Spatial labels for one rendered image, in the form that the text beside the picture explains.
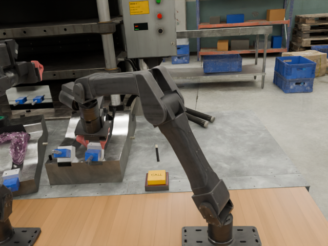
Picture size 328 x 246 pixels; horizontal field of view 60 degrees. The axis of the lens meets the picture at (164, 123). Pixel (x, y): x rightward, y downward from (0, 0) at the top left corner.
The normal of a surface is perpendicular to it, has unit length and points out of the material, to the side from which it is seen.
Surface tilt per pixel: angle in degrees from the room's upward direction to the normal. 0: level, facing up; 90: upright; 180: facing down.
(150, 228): 0
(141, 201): 0
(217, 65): 93
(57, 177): 90
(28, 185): 90
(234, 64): 92
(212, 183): 61
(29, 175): 0
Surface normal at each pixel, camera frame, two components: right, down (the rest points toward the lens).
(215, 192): 0.69, -0.30
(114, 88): -0.54, 0.41
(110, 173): -0.01, 0.40
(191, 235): -0.07, -0.92
